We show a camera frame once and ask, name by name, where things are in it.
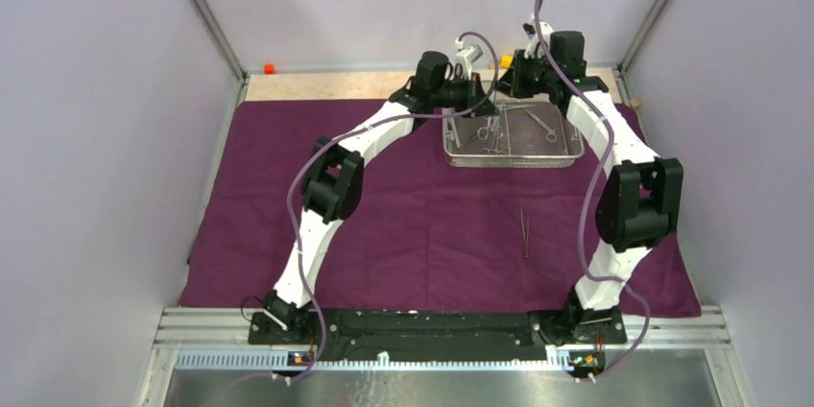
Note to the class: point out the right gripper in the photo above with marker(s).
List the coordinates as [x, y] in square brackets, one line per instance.
[512, 83]

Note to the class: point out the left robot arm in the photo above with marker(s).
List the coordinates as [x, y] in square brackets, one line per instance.
[331, 181]

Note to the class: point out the steel hemostat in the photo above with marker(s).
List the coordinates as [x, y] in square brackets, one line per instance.
[486, 137]

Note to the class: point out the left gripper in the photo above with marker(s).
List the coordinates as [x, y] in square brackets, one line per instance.
[475, 102]

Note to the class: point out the steel needle holder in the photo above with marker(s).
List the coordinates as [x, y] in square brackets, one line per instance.
[525, 230]

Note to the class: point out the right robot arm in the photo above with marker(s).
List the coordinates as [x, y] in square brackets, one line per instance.
[640, 201]

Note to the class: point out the metal mesh instrument tray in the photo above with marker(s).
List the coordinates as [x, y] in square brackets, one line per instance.
[522, 140]

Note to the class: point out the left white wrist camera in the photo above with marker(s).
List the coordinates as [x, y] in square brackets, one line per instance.
[465, 57]

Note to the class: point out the yellow small block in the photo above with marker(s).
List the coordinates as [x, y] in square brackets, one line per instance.
[506, 61]

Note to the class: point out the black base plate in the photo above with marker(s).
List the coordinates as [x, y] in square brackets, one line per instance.
[350, 335]

